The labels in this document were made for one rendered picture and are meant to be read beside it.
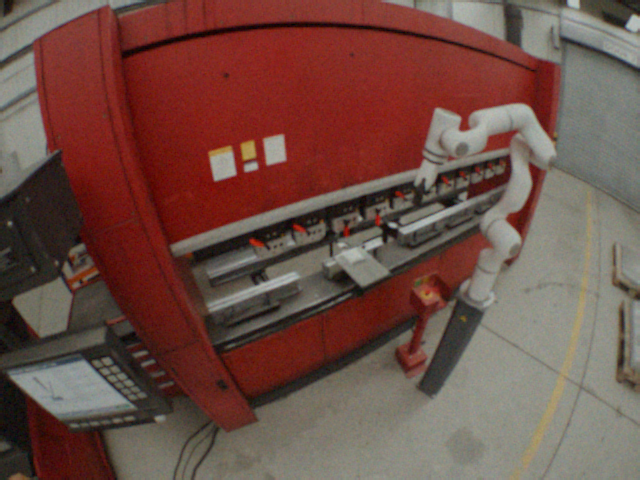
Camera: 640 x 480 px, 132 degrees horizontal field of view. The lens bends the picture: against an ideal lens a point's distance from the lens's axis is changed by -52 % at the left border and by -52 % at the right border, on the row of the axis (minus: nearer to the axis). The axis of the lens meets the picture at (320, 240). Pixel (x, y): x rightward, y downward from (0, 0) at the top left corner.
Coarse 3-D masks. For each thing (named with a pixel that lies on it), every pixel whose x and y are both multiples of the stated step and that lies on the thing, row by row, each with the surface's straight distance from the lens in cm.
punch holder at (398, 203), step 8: (400, 184) 161; (408, 184) 166; (392, 192) 163; (400, 192) 164; (408, 192) 169; (392, 200) 166; (400, 200) 166; (408, 200) 171; (392, 208) 168; (400, 208) 169
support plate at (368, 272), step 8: (360, 248) 165; (344, 256) 159; (368, 256) 160; (344, 264) 154; (360, 264) 154; (368, 264) 155; (376, 264) 155; (352, 272) 149; (360, 272) 150; (368, 272) 150; (376, 272) 150; (384, 272) 151; (360, 280) 145; (368, 280) 145; (376, 280) 147
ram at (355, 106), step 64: (128, 64) 105; (192, 64) 104; (256, 64) 109; (320, 64) 119; (384, 64) 138; (448, 64) 174; (512, 64) 251; (192, 128) 105; (256, 128) 111; (320, 128) 122; (384, 128) 142; (192, 192) 112; (256, 192) 118; (320, 192) 131
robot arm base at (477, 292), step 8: (480, 272) 137; (472, 280) 143; (480, 280) 139; (488, 280) 139; (464, 288) 151; (472, 288) 144; (480, 288) 142; (488, 288) 143; (464, 296) 147; (472, 296) 146; (480, 296) 145; (488, 296) 149; (472, 304) 144; (480, 304) 146; (488, 304) 148
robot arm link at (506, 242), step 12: (492, 228) 126; (504, 228) 125; (492, 240) 126; (504, 240) 122; (516, 240) 123; (480, 252) 138; (492, 252) 131; (504, 252) 123; (516, 252) 126; (480, 264) 135; (492, 264) 132
